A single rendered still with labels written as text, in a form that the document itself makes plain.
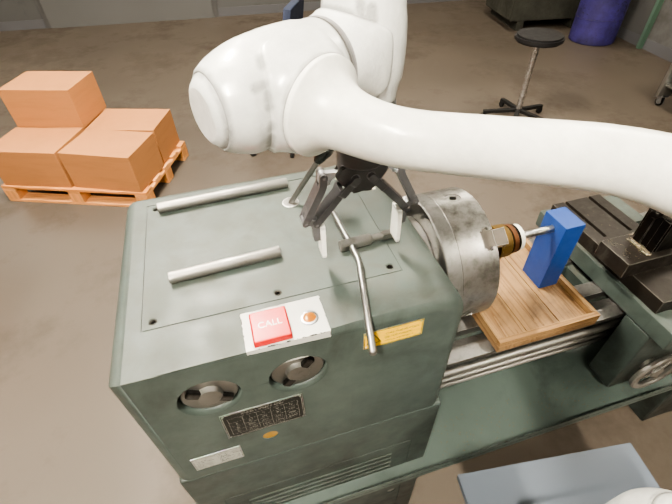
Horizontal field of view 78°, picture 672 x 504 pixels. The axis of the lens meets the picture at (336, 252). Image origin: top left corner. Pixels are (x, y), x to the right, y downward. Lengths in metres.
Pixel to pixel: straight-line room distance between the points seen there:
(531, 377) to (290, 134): 1.31
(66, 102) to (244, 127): 3.22
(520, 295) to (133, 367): 1.00
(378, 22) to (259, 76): 0.17
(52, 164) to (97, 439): 1.96
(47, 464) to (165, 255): 1.54
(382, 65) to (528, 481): 0.96
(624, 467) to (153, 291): 1.11
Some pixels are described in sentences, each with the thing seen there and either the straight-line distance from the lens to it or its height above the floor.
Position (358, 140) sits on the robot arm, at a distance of 0.39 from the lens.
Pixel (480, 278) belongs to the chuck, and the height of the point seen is 1.14.
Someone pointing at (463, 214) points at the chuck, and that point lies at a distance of 0.94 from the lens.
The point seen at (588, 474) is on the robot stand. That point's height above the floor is 0.75.
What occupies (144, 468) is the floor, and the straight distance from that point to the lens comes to 2.07.
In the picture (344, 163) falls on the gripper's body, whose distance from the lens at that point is 0.62.
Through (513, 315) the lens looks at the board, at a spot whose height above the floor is 0.89.
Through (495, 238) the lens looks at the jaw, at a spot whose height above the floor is 1.19.
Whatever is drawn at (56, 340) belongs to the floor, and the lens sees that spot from 2.65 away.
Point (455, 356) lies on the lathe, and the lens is 1.15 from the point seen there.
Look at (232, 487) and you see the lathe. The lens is 1.12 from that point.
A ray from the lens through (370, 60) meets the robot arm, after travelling 0.51.
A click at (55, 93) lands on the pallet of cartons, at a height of 0.66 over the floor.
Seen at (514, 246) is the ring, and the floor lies 1.09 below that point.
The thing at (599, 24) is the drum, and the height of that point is 0.25.
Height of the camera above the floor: 1.80
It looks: 44 degrees down
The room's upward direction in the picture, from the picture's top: 2 degrees counter-clockwise
